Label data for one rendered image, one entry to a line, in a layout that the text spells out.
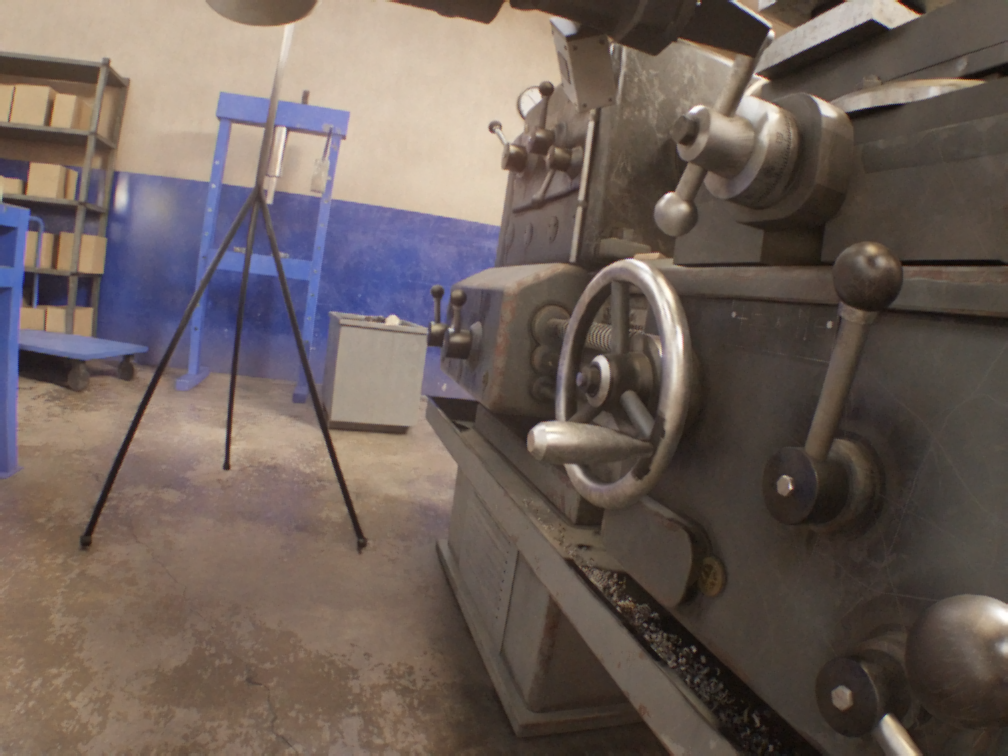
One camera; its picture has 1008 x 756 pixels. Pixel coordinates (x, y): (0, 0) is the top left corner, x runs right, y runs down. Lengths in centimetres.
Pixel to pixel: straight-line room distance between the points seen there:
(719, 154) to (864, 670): 29
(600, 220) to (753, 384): 68
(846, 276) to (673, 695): 36
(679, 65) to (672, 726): 109
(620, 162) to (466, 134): 345
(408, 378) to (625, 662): 252
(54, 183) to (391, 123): 235
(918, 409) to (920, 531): 6
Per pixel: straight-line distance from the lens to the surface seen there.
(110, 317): 457
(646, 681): 55
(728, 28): 33
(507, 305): 103
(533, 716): 112
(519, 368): 104
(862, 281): 28
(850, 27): 60
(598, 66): 34
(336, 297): 425
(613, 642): 60
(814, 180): 38
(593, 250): 106
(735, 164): 38
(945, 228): 35
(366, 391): 294
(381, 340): 292
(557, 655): 106
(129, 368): 386
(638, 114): 114
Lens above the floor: 74
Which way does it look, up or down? 6 degrees down
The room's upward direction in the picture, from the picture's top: 8 degrees clockwise
